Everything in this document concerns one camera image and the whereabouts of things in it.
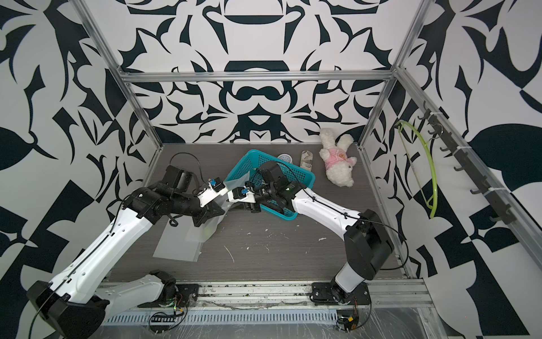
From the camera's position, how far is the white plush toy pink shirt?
1005 millimetres

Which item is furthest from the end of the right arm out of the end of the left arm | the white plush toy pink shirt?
the white plush toy pink shirt

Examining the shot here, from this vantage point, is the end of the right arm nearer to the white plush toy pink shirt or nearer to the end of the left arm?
the end of the left arm
